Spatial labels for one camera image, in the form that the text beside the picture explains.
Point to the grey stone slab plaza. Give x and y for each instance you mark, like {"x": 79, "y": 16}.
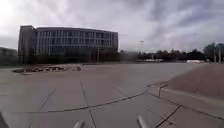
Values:
{"x": 110, "y": 83}

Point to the light pole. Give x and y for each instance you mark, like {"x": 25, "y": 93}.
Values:
{"x": 142, "y": 46}

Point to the large curved office building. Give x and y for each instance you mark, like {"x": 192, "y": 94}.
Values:
{"x": 66, "y": 41}

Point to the row of trees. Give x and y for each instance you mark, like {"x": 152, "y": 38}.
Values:
{"x": 173, "y": 55}

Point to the robot's own part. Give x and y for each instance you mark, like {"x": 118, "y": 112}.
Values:
{"x": 142, "y": 122}
{"x": 78, "y": 124}

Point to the low planting bed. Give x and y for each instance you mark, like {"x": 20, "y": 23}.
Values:
{"x": 46, "y": 69}

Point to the low white structure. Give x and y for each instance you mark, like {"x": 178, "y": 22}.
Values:
{"x": 195, "y": 61}

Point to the reddish paved raised area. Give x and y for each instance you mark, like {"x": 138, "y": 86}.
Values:
{"x": 200, "y": 81}

